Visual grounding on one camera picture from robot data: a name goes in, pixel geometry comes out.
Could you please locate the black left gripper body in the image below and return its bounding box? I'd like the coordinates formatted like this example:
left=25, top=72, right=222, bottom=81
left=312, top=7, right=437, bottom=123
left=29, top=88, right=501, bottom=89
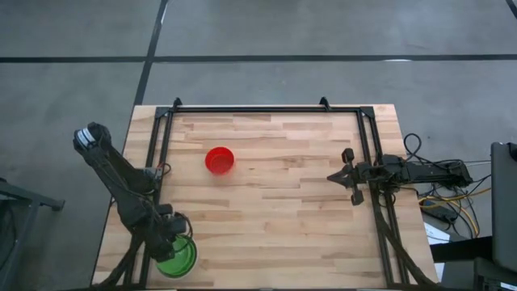
left=138, top=204, right=190, bottom=244

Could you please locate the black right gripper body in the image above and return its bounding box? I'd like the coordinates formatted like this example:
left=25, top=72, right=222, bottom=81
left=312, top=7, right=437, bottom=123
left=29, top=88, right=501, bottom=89
left=342, top=148, right=371, bottom=207

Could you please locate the green plastic bowl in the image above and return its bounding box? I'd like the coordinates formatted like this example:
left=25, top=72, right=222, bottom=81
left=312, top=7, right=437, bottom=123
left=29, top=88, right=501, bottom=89
left=156, top=234, right=198, bottom=279

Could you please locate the red plastic bowl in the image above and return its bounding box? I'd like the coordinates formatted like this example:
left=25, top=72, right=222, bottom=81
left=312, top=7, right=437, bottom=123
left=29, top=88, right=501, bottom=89
left=204, top=146, right=236, bottom=176

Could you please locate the large beige bowl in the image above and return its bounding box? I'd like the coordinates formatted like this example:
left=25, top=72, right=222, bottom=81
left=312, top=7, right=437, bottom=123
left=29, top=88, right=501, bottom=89
left=155, top=233, right=200, bottom=280

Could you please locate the black power adapter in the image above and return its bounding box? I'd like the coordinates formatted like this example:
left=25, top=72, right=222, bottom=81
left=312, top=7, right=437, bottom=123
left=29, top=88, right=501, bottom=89
left=421, top=204, right=458, bottom=224

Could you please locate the white paper sheet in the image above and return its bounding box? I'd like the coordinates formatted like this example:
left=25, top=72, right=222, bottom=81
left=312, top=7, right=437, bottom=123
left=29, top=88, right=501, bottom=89
left=423, top=221, right=450, bottom=246

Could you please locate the black beam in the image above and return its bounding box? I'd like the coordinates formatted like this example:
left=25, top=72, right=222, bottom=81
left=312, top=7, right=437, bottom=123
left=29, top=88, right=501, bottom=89
left=429, top=235, right=494, bottom=264

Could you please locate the grey metal rack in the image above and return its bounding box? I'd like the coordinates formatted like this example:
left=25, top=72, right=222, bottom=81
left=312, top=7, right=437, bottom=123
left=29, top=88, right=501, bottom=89
left=0, top=177, right=65, bottom=291

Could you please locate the dark grey monitor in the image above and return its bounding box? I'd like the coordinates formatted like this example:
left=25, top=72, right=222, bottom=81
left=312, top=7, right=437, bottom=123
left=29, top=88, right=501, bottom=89
left=490, top=141, right=517, bottom=272

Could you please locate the dark box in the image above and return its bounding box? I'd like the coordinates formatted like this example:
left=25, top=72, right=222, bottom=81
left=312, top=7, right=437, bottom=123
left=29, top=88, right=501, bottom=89
left=473, top=257, right=517, bottom=291

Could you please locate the black right arm cable loop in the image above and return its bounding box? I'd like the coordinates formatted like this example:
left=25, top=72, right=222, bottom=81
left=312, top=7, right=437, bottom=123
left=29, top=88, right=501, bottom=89
left=403, top=133, right=423, bottom=162

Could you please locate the yellow cable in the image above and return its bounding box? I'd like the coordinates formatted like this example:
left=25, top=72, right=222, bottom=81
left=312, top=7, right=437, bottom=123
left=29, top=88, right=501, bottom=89
left=418, top=188, right=481, bottom=238

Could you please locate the black metal frame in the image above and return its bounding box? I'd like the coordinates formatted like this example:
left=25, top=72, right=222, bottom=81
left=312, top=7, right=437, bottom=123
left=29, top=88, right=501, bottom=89
left=92, top=96, right=441, bottom=290

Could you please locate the black floor cable bundle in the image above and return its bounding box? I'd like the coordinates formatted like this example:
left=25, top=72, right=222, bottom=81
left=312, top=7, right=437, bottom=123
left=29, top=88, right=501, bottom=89
left=419, top=159, right=493, bottom=239

